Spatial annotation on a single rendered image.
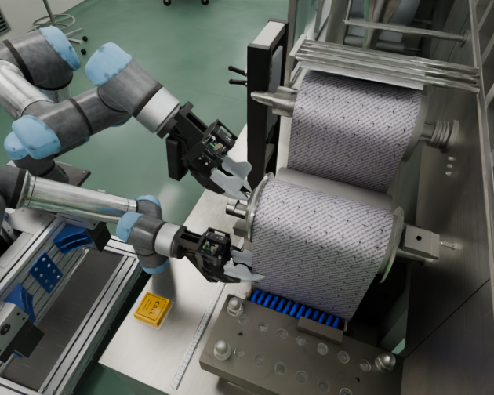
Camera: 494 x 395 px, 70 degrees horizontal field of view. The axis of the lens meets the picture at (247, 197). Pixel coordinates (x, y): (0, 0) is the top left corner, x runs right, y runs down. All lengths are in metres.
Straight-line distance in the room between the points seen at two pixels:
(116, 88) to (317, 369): 0.65
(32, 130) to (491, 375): 0.71
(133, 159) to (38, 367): 1.53
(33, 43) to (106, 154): 1.90
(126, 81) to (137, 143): 2.30
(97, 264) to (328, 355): 1.43
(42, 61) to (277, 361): 0.89
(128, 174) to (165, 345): 1.86
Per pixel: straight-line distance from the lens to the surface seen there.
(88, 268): 2.01
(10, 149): 1.40
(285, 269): 0.75
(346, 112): 0.76
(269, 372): 0.80
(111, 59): 0.65
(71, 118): 0.71
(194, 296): 1.01
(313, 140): 0.79
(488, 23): 1.00
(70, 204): 0.95
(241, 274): 0.80
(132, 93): 0.64
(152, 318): 0.98
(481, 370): 0.47
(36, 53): 1.06
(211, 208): 1.18
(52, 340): 1.89
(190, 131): 0.63
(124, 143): 2.96
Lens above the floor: 1.80
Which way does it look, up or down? 49 degrees down
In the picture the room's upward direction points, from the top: straight up
